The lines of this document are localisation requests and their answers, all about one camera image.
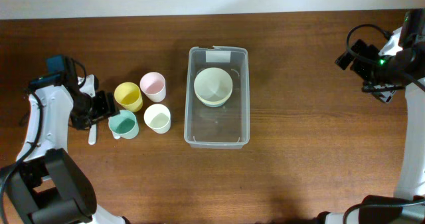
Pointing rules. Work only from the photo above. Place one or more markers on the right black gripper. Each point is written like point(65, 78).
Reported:
point(358, 68)

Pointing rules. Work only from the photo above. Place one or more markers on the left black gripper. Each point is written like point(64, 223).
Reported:
point(106, 107)

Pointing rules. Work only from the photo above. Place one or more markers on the green plastic cup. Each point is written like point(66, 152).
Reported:
point(125, 124)

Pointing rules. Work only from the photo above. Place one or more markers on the yellow plastic cup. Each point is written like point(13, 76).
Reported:
point(128, 95)

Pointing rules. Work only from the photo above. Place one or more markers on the white plastic cup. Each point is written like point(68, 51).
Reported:
point(158, 118)

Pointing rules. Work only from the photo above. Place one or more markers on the yellow plastic bowl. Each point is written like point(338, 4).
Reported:
point(213, 98)

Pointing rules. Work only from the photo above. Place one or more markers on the white plastic bowl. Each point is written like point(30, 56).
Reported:
point(213, 80)

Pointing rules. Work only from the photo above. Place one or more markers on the green plastic bowl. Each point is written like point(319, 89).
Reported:
point(214, 105)

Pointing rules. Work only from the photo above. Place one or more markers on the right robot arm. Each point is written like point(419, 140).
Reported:
point(407, 203)

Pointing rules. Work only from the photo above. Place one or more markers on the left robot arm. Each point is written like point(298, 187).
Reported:
point(44, 184)

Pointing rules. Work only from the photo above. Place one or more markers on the clear plastic storage container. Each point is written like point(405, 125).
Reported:
point(227, 126)

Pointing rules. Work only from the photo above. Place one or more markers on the grey plastic spoon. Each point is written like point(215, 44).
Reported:
point(92, 134)

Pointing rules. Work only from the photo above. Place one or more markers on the grey plastic fork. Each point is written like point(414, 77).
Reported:
point(115, 135)

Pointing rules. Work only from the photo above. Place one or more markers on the pink plastic cup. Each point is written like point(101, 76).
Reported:
point(153, 85)

